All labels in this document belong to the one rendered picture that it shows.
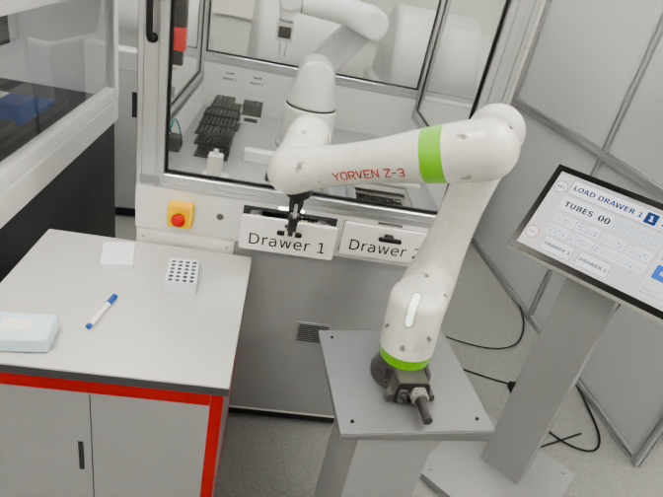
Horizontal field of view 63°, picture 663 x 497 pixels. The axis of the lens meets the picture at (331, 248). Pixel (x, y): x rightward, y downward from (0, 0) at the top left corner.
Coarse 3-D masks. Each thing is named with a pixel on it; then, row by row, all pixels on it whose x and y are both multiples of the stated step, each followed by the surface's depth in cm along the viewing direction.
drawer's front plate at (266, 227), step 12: (252, 216) 159; (264, 216) 161; (252, 228) 161; (264, 228) 161; (276, 228) 161; (300, 228) 162; (312, 228) 162; (324, 228) 162; (336, 228) 163; (240, 240) 163; (252, 240) 163; (264, 240) 163; (276, 240) 163; (300, 240) 164; (312, 240) 164; (324, 240) 164; (288, 252) 166; (300, 252) 166; (312, 252) 166; (324, 252) 166
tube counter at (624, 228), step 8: (600, 216) 161; (608, 216) 160; (600, 224) 160; (608, 224) 159; (616, 224) 158; (624, 224) 157; (632, 224) 156; (616, 232) 158; (624, 232) 157; (632, 232) 156; (640, 232) 155; (648, 232) 154; (640, 240) 154; (648, 240) 153; (656, 240) 153; (656, 248) 152
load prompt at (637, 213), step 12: (576, 180) 167; (576, 192) 166; (588, 192) 165; (600, 192) 163; (600, 204) 162; (612, 204) 161; (624, 204) 159; (636, 204) 158; (624, 216) 158; (636, 216) 157; (648, 216) 156; (660, 216) 154; (660, 228) 153
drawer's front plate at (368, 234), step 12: (348, 228) 168; (360, 228) 168; (372, 228) 169; (384, 228) 169; (348, 240) 170; (360, 240) 171; (372, 240) 171; (408, 240) 171; (420, 240) 171; (348, 252) 173; (360, 252) 173; (372, 252) 173; (396, 252) 173; (408, 252) 174
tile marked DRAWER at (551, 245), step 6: (546, 240) 165; (552, 240) 164; (540, 246) 165; (546, 246) 164; (552, 246) 163; (558, 246) 162; (564, 246) 162; (570, 246) 161; (552, 252) 162; (558, 252) 162; (564, 252) 161; (570, 252) 160; (564, 258) 160
